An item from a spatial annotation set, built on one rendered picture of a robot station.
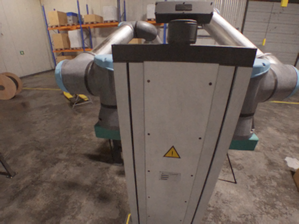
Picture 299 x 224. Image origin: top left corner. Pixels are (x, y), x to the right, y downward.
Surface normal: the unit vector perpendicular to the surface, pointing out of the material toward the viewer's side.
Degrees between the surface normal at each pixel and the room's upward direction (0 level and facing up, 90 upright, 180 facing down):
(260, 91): 90
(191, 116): 90
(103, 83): 90
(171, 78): 90
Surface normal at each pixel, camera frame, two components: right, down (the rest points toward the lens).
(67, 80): -0.26, 0.34
